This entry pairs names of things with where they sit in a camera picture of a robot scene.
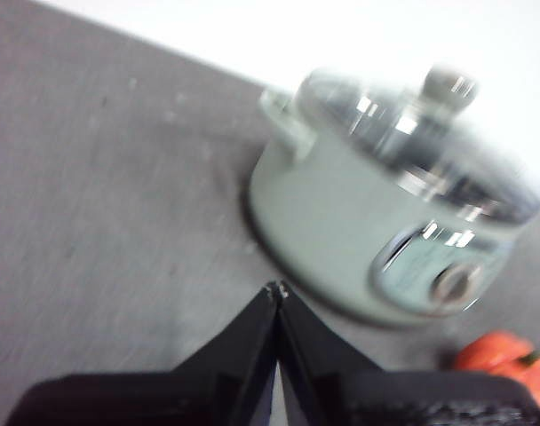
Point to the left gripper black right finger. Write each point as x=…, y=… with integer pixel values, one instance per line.
x=363, y=395

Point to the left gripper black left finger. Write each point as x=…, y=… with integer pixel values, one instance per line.
x=199, y=390

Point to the orange pumpkin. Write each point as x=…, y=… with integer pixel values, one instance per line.
x=496, y=355

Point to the glass lid with green knob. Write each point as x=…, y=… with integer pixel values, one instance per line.
x=385, y=128

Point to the pale green electric cooking pot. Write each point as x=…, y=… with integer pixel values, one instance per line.
x=323, y=213

